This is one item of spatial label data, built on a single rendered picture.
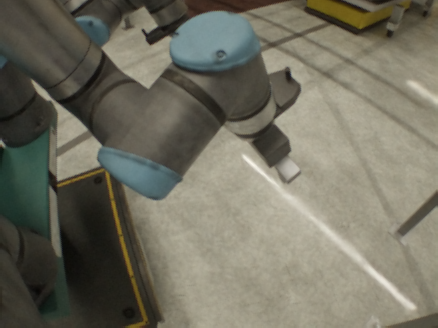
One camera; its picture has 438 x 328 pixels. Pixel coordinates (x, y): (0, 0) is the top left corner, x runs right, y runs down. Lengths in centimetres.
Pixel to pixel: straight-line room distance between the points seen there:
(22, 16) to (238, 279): 116
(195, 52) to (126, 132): 10
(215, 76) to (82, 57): 15
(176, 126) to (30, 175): 55
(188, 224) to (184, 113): 110
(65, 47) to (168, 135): 15
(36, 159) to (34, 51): 51
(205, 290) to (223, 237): 27
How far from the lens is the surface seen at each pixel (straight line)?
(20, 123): 83
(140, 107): 29
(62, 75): 33
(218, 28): 29
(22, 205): 71
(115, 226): 104
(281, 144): 43
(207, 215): 136
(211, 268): 125
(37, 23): 30
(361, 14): 317
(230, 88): 29
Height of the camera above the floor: 120
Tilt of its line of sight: 50 degrees down
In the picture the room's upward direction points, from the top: 2 degrees counter-clockwise
